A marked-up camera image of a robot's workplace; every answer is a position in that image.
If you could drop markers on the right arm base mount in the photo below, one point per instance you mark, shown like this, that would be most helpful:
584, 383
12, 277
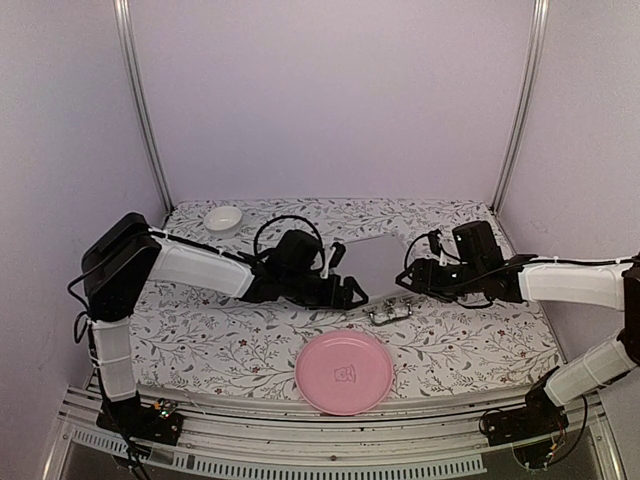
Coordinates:
534, 419

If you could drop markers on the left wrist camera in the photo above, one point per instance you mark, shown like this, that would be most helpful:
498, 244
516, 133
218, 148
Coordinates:
332, 258

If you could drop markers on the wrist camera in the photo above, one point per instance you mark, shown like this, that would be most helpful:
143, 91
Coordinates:
436, 246
332, 258

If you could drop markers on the left aluminium frame post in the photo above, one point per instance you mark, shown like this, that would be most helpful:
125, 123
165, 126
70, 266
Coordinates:
124, 26

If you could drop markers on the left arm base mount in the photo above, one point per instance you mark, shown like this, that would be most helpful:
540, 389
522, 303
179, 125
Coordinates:
158, 423

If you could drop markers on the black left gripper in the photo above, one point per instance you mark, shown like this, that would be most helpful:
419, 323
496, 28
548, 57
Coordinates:
334, 301

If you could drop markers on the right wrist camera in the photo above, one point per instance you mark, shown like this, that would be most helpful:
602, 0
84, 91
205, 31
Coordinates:
436, 246

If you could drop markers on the front aluminium rail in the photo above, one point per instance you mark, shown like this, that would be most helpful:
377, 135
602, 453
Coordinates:
429, 438

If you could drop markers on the pink plastic plate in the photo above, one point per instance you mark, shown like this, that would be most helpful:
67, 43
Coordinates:
344, 373

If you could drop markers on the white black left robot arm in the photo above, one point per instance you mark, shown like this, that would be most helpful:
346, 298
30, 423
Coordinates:
115, 270

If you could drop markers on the aluminium poker chip case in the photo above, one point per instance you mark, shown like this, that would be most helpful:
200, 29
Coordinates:
374, 263

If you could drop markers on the white ceramic bowl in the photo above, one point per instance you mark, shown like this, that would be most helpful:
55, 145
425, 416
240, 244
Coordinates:
223, 222

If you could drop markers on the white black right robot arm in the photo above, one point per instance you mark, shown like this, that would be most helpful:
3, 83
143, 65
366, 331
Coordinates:
608, 286

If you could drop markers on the aluminium frame post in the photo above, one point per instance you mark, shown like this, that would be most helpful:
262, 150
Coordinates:
533, 58
124, 26

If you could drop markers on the right aluminium frame post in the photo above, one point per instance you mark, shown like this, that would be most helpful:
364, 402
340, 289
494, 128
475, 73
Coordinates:
533, 58

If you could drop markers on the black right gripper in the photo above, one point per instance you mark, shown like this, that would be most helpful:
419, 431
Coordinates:
420, 276

